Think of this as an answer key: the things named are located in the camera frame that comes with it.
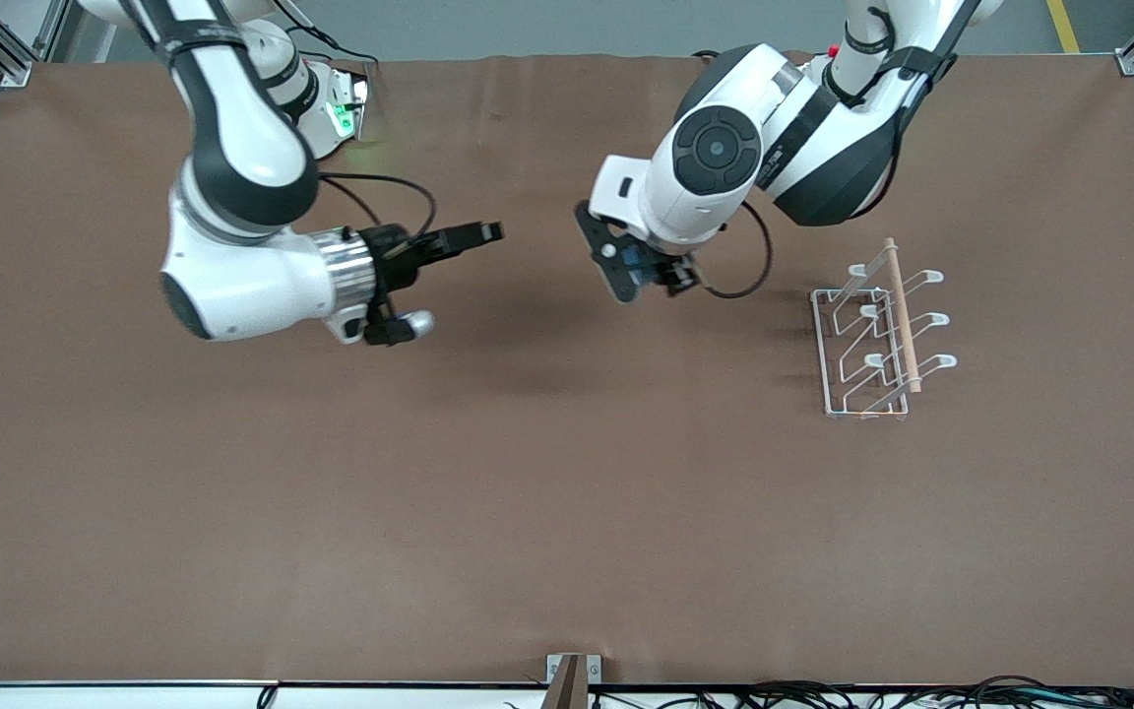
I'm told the brown table cover mat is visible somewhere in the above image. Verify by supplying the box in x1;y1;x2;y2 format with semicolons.
0;51;1134;687

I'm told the black right arm base cable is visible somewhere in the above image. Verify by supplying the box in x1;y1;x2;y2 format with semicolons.
272;0;379;68

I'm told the white wire cup rack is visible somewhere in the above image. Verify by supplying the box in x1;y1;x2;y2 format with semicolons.
810;236;959;422

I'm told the small metal bracket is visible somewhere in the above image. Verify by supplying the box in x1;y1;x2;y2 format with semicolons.
545;653;603;709

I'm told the brown wooden post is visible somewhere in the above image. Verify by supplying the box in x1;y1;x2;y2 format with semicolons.
552;655;590;709

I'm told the black cable bundle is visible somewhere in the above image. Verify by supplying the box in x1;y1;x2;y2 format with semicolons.
587;676;1134;709

